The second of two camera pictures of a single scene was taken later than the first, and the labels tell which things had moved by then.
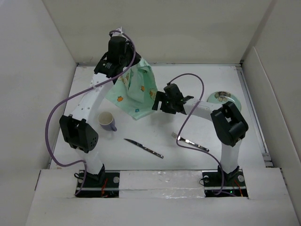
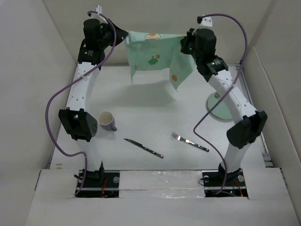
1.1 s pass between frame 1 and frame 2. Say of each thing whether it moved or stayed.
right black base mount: stayed
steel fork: stayed
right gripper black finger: moved
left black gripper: moved
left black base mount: stayed
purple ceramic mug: stayed
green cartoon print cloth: moved
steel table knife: stayed
